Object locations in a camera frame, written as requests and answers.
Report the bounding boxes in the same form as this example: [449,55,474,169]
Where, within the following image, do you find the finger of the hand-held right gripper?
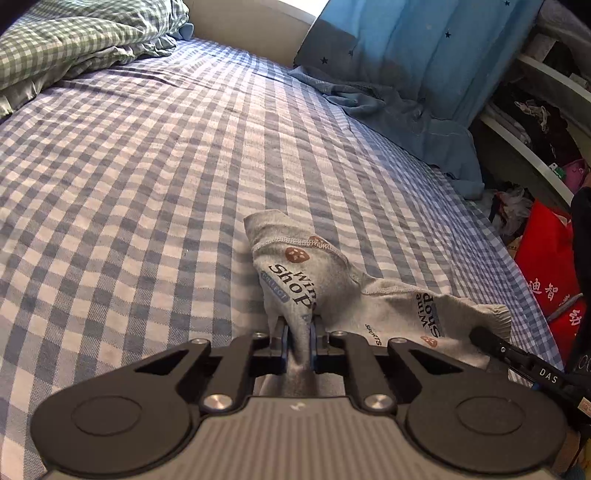
[468,325,512,357]

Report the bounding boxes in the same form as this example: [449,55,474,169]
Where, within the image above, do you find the grey folded clothes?
[534,0,591,89]

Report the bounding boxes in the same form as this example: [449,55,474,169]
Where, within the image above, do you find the crumpled blue cloth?
[288,65,486,202]

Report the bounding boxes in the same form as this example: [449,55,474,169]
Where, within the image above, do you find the green checked quilt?
[0,0,191,121]

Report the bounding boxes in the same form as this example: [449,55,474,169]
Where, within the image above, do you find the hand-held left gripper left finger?
[133,318,291,414]

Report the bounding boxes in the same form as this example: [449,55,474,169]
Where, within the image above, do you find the white shelf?
[479,51,591,214]

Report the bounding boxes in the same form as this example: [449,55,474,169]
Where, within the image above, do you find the grey printed sock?
[244,209,512,398]

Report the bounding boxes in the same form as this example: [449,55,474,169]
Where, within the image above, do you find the pink item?
[560,159,590,193]

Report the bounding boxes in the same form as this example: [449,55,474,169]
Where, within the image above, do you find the blue star-print curtain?
[294,0,546,131]

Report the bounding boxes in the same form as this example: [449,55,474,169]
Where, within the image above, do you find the dark clothes pile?
[489,82,583,163]

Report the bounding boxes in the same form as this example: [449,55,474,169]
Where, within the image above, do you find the red printed bag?
[514,198,579,366]

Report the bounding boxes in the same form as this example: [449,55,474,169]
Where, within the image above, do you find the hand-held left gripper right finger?
[310,318,465,412]

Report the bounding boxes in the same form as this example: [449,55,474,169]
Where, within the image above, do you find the blue checked bed sheet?
[0,37,556,480]

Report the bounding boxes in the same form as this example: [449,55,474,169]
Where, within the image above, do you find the bright window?
[272,0,331,13]

